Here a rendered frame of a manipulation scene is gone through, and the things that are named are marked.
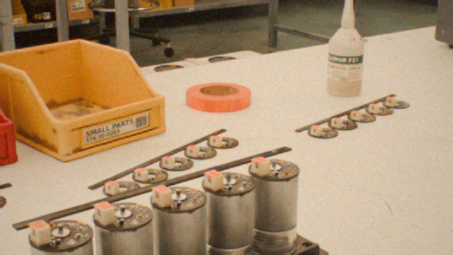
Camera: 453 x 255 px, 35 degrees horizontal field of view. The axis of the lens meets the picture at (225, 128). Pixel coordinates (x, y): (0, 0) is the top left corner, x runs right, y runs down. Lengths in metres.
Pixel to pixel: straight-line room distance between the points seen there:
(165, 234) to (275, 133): 0.29
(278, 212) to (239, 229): 0.02
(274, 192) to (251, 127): 0.26
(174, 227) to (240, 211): 0.03
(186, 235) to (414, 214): 0.19
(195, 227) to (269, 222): 0.05
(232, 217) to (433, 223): 0.16
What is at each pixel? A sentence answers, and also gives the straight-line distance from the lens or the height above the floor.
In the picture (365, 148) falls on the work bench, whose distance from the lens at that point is 0.56.
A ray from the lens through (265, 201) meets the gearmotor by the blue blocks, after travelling 0.34.
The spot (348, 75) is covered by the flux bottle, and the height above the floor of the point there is 0.77.
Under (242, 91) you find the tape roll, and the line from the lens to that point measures 0.66.
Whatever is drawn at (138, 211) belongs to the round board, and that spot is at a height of 0.81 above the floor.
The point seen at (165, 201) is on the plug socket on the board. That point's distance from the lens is 0.31.
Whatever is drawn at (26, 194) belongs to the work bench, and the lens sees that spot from 0.49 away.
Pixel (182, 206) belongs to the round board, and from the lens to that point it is 0.31.
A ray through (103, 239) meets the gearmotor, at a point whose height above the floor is 0.81.
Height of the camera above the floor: 0.94
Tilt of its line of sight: 19 degrees down
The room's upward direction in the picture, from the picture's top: straight up
